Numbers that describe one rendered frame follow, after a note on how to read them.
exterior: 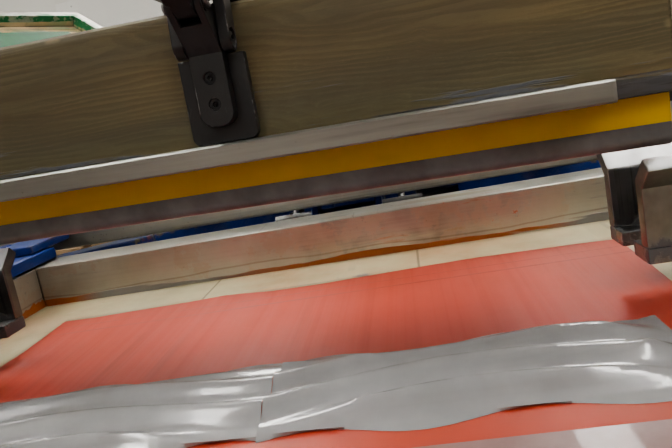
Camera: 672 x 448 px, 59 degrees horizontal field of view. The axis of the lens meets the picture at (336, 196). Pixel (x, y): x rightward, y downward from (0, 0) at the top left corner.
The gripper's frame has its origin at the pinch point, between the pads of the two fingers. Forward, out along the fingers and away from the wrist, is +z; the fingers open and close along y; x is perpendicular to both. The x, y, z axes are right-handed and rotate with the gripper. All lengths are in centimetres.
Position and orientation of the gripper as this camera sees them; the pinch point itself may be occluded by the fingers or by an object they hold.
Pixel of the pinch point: (231, 99)
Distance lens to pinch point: 30.9
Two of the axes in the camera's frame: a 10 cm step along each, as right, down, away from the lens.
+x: 9.8, -1.5, -1.3
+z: 1.7, 9.7, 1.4
